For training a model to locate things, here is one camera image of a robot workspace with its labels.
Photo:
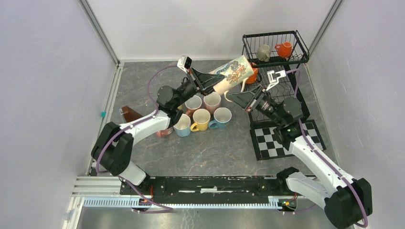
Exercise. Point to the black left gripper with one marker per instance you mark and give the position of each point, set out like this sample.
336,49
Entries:
203,83

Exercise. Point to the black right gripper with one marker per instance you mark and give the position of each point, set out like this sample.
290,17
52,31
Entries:
244,99

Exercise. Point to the light pink hexagonal mug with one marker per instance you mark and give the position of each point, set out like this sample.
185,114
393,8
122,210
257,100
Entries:
212,102

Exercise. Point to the orange ribbed mug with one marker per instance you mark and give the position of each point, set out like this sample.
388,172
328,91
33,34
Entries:
253,78

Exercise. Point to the salmon floral mug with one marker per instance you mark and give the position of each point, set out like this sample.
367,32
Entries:
192,105

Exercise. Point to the teal blue mug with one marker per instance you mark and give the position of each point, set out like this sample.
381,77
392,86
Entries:
222,117

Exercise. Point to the cream floral mug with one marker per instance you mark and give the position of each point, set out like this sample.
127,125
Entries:
235,72

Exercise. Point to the beige grey mug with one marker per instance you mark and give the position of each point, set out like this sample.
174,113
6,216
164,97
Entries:
263,53

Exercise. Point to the light blue hexagonal mug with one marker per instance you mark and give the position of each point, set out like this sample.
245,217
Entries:
182,128

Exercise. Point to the small orange cup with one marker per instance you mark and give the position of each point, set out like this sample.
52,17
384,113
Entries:
284,50

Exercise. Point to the pink patterned mug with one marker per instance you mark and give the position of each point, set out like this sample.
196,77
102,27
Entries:
164,133

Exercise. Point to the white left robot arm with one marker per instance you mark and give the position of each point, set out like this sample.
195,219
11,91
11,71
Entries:
113,148

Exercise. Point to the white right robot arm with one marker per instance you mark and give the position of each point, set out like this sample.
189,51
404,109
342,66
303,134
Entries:
345,200

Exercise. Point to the brown wedge block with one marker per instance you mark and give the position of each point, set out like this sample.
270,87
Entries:
129,115

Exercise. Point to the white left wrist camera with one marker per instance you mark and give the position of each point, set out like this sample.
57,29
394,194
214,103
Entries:
184,63

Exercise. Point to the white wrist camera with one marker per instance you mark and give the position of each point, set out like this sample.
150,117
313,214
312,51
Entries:
274,78
184,63

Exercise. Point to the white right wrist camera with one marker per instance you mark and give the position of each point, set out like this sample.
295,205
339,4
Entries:
274,78

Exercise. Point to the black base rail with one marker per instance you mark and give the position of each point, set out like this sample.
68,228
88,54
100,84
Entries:
214,189

